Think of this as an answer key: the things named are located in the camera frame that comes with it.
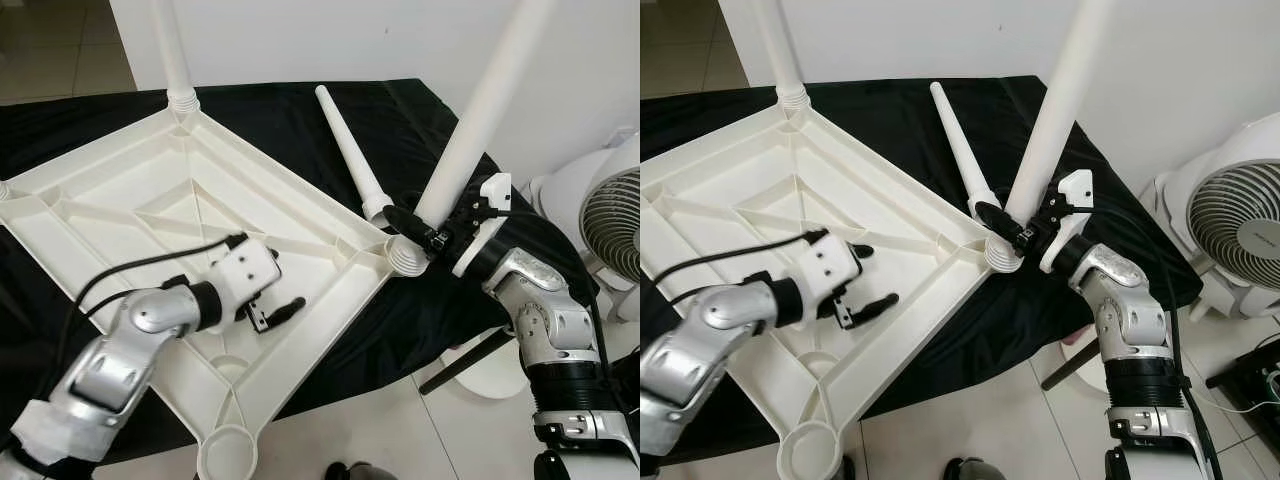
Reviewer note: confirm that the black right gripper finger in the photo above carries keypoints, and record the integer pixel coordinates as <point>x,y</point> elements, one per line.
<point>410,228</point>
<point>998,223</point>

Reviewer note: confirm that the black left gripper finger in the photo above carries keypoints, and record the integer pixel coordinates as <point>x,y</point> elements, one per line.
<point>861,251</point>
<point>878,306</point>
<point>287,310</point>

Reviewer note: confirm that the white plastic table leg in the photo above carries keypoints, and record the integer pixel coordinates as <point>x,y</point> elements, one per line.
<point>1060,110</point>
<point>485,110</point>
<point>780,50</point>
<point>175,50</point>
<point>960,150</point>
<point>355,160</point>

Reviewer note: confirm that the white plastic table top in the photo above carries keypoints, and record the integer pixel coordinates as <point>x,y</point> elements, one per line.
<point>150,210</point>
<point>760,210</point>

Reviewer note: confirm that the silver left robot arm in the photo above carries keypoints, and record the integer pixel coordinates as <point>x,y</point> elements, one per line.
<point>110,360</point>
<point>700,350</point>

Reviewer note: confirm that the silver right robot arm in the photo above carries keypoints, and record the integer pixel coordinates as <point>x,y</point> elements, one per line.
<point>1130,320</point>
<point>545,320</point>

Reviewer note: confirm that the black table cloth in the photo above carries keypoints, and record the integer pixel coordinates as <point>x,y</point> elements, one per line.
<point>900,130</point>
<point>300,130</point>

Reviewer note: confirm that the black table leg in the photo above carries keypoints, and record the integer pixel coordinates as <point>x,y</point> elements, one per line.
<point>1068,370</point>
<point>465,362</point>

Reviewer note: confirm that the white floor fan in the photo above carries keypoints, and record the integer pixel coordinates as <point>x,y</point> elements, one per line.
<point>600,220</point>
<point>1235,210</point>

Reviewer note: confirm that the white round base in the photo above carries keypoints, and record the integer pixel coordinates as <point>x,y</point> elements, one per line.
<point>1092,375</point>
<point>495,375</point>

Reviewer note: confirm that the robot right leg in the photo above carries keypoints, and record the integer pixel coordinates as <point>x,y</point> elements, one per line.
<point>350,470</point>
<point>970,470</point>

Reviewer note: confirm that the black floor object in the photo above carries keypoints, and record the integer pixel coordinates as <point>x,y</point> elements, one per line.
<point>1250,380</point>

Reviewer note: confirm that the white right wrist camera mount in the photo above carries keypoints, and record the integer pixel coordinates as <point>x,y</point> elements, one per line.
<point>490,220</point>
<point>1072,215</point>

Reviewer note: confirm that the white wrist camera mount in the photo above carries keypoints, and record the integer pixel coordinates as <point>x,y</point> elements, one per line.
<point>490,220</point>
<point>245,270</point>
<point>828,265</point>
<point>1072,215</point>

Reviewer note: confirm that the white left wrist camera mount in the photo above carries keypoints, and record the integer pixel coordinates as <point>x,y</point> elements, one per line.
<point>828,265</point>
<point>245,270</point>

